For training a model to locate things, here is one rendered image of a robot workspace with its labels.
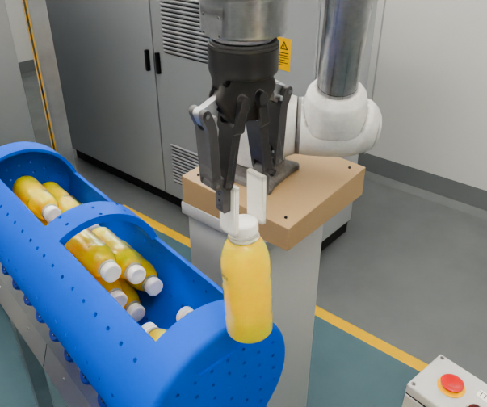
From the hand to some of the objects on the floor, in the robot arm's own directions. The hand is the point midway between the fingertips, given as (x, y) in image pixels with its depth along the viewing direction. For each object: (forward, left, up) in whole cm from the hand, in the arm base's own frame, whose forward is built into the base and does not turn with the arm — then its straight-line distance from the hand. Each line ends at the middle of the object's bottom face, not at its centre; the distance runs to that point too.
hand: (243, 203), depth 65 cm
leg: (-7, -93, -150) cm, 177 cm away
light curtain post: (-57, -124, -155) cm, 207 cm away
